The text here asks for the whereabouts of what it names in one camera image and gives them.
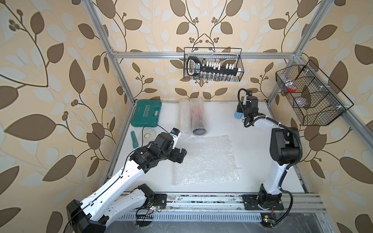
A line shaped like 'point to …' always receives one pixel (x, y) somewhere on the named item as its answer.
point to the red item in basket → (292, 88)
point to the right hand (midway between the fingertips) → (242, 102)
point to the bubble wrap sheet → (209, 159)
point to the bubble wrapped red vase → (198, 127)
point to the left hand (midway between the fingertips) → (177, 147)
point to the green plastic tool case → (146, 113)
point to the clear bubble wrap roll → (185, 117)
